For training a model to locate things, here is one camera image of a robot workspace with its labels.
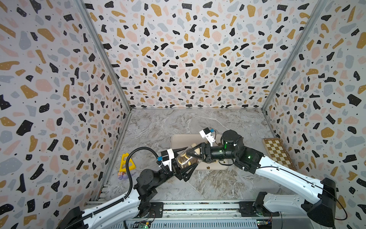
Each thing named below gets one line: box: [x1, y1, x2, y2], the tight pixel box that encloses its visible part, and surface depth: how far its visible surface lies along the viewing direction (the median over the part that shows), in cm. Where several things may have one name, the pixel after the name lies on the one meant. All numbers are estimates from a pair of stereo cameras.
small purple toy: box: [117, 171, 129, 180], surface depth 85 cm
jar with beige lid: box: [175, 143, 201, 169], surface depth 59 cm
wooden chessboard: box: [262, 137, 298, 171], surface depth 96 cm
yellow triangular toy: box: [119, 152, 137, 173], surface depth 92 cm
